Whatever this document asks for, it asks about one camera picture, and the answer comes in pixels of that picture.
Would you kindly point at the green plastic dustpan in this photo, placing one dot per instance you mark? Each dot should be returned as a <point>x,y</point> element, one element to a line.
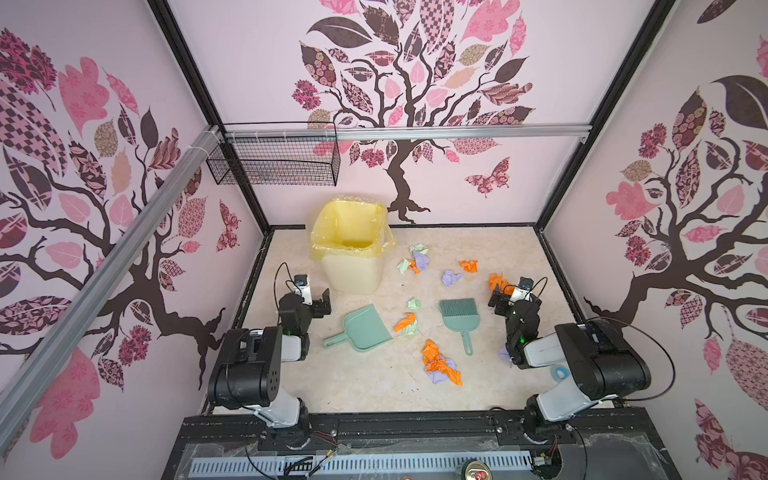
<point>363,329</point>

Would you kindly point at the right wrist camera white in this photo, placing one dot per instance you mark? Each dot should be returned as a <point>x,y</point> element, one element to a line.
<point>523,289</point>

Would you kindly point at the aluminium rail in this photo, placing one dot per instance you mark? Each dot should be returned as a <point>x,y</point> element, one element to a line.
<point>416,133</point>
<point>29,383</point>

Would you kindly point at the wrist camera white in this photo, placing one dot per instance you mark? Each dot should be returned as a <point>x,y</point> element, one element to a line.
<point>302,288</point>
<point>523,289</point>

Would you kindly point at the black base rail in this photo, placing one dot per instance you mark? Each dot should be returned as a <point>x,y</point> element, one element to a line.
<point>596,444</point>

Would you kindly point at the purple paper scrap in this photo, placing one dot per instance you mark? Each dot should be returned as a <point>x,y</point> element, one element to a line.
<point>450,278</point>

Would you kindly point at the yellow bin liner bag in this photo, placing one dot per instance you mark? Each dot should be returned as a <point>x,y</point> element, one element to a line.
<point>351,227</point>

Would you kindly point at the metal can top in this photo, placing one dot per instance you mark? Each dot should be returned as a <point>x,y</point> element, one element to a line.
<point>474,470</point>

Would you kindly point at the aluminium rail back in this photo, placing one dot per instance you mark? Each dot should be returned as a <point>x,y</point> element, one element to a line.
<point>416,133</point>

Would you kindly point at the aluminium rail left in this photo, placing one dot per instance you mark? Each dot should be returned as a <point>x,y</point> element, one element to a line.
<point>29,383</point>

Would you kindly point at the orange green paper scrap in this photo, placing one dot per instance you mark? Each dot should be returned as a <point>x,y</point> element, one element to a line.
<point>408,326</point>

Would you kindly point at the white slotted cable duct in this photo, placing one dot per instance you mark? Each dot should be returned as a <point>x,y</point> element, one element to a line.
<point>351,465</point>

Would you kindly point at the green hand brush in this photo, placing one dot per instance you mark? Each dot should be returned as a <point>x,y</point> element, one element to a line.
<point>461,316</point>

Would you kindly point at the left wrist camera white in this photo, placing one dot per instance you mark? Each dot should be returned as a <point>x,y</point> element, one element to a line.
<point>302,288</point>

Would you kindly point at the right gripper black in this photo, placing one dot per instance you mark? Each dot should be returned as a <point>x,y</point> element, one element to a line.
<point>504,300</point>

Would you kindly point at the black wire basket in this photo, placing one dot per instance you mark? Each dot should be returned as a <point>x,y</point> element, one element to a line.
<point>286,153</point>

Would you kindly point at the large orange paper scrap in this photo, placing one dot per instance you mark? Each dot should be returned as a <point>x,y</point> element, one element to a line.
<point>498,283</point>

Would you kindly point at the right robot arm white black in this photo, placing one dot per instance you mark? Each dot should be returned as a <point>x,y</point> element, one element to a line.
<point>600,362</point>

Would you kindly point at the cream trash bin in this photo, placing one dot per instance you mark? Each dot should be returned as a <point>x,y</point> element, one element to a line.
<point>346,274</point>

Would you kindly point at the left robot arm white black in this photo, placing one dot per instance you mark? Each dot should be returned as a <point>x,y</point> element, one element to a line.
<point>246,378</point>

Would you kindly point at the orange purple paper pile front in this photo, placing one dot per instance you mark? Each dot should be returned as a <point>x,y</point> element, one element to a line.
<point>439,368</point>

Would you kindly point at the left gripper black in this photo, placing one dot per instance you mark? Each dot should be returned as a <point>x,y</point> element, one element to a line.
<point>318,303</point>

